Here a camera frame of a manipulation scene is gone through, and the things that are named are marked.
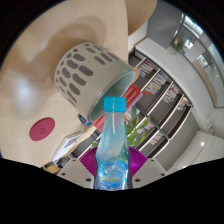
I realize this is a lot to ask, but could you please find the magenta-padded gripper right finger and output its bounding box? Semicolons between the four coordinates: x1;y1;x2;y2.
128;146;168;189

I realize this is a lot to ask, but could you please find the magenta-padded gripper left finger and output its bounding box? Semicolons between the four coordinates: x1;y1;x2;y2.
57;146;100;190

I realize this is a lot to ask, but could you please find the clear bottle with blue cap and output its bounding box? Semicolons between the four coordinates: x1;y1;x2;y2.
93;96;132;191

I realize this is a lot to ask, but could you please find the green potted plant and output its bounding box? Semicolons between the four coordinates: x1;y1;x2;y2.
91;104;152;148

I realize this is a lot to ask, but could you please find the flat round red coaster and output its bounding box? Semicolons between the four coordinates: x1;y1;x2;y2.
28;116;57;142

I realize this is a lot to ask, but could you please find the grey shelf unit with books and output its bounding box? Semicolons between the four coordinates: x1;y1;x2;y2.
71;49;195;168

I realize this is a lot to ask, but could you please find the grey patterned ceramic cup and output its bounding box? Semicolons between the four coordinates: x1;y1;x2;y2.
53;41;137;123

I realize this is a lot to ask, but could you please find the small green window plant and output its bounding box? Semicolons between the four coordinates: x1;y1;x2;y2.
169;34;187;55

